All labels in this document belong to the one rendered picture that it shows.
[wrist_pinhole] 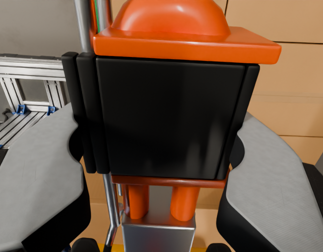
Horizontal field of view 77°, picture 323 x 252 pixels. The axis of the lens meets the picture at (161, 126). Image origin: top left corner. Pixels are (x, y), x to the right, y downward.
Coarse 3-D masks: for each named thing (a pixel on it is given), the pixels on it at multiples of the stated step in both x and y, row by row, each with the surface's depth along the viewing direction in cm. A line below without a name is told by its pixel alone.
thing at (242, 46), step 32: (128, 32) 8; (160, 32) 9; (96, 64) 8; (128, 64) 8; (160, 64) 8; (192, 64) 8; (224, 64) 8; (256, 64) 8; (128, 96) 9; (160, 96) 9; (192, 96) 9; (224, 96) 9; (128, 128) 10; (160, 128) 10; (192, 128) 10; (224, 128) 10; (128, 160) 11; (160, 160) 11; (192, 160) 11; (224, 160) 11
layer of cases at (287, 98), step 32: (224, 0) 65; (256, 0) 64; (288, 0) 64; (320, 0) 64; (256, 32) 70; (288, 32) 69; (320, 32) 69; (288, 64) 75; (320, 64) 75; (256, 96) 83; (288, 96) 82; (320, 96) 82; (288, 128) 91; (320, 128) 91
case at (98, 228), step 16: (80, 160) 47; (96, 176) 43; (96, 192) 40; (208, 192) 42; (96, 208) 39; (208, 208) 39; (96, 224) 42; (208, 224) 41; (96, 240) 46; (208, 240) 45; (224, 240) 45
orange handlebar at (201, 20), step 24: (144, 0) 8; (168, 0) 8; (192, 0) 8; (120, 24) 9; (144, 24) 9; (168, 24) 9; (192, 24) 9; (216, 24) 9; (144, 192) 15; (192, 192) 15; (192, 216) 17
